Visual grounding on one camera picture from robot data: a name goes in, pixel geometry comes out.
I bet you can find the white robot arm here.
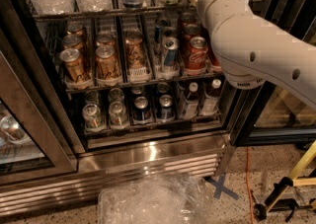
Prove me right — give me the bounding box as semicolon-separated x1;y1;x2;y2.
197;0;316;109

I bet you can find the back right dark blue can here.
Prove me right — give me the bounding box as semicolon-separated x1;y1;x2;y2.
155;82;170;97

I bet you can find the dark blue can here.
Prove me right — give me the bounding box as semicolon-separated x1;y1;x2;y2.
158;95;175;120
131;86;146;99
155;82;170;97
133;96;151;121

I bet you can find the front right dark blue can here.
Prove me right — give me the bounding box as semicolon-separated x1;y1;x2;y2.
158;95;175;120

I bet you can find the front left dark blue can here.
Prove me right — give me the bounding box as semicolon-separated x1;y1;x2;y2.
133;96;151;121

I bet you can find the back left dark blue can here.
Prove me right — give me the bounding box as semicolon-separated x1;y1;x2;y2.
131;86;146;99

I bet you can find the front blue silver can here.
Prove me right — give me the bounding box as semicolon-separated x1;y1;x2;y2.
161;37;179;72

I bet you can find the blue silver can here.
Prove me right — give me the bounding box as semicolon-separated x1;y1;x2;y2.
154;17;171;44
161;37;179;72
154;26;178;54

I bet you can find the front left red cola can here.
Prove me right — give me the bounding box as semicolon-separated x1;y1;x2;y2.
184;37;208;70

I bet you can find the red cola can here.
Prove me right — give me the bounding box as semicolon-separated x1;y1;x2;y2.
178;11;196;31
208;49;222;72
181;24;200;54
184;37;208;70

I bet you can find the stainless steel display fridge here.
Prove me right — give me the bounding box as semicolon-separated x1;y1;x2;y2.
0;0;316;218

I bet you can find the front right red cola can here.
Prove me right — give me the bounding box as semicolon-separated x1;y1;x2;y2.
208;49;222;72

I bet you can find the middle blue silver can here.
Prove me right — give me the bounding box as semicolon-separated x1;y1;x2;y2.
154;26;178;54

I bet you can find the back left silver can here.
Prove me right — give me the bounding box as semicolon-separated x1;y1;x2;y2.
84;90;102;107

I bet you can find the front left silver can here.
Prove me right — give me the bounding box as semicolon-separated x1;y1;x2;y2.
82;104;105;130

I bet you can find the middle left red cola can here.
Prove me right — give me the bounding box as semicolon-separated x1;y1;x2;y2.
181;24;200;54

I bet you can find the back blue silver can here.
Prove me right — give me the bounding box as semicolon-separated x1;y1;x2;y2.
154;17;171;44

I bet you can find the back left red cola can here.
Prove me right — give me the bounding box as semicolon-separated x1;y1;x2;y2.
178;11;196;31

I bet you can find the front left gold can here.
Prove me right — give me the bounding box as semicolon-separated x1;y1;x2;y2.
59;48;90;83

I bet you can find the middle left gold can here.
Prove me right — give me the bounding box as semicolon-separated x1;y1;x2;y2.
62;34;90;67

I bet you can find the back left gold can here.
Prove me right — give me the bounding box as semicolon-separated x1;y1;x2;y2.
66;22;87;41

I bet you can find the left glass fridge door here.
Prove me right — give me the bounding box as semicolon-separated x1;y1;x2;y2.
0;30;78;187

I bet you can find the glass fridge door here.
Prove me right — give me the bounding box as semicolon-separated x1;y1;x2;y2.
0;30;78;187
230;0;316;146

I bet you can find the can behind left door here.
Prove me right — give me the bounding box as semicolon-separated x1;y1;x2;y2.
0;115;31;145

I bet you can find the right glass fridge door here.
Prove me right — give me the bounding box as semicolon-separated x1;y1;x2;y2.
230;0;316;146

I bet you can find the left white-capped bottle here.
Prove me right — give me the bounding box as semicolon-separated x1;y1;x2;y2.
179;82;199;119

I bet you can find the white-capped bottle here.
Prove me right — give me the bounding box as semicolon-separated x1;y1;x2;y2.
199;79;221;115
179;82;199;119

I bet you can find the right white-capped bottle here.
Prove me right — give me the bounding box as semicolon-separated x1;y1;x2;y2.
199;79;221;115

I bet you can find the clear plastic bin with wrap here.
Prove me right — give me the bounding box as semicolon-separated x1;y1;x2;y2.
98;174;208;224

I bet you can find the blue tape cross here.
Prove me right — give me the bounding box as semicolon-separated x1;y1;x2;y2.
205;174;239;200

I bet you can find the yellow black stand with wheel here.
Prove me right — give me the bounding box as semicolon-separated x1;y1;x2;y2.
253;140;316;222

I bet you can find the orange cable on floor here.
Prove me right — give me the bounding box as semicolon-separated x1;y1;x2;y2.
244;146;255;224

